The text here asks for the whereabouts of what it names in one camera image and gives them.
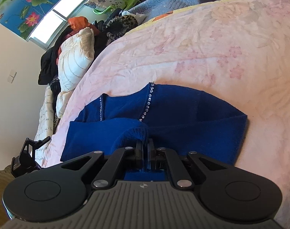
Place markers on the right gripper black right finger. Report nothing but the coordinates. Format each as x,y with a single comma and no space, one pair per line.
151,156

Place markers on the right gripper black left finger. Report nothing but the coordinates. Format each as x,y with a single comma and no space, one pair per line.
139,155

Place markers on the blue knit sweater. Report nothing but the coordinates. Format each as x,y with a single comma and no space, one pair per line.
175,117

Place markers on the black clothes pile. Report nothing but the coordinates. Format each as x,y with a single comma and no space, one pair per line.
48,60

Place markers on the white scripted sheet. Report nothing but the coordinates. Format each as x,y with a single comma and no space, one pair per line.
46,124

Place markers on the white quilted pillow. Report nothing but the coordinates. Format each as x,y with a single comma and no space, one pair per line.
77,54

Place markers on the bright window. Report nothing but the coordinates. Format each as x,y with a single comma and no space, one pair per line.
54,22

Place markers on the leopard print garment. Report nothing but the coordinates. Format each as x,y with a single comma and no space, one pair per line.
119,26

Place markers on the pink floral bedspread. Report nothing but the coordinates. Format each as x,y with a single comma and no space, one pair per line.
236,50

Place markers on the orange garment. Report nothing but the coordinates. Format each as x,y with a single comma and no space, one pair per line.
77,24

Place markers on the floral grey cushion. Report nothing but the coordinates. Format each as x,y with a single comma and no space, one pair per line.
102,5

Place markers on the green plastic chair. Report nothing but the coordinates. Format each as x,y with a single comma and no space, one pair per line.
129,4

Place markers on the blue grey quilted blanket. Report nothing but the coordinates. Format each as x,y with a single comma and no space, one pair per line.
154,8

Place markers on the white wall switch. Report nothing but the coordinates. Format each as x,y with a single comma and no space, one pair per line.
11,76

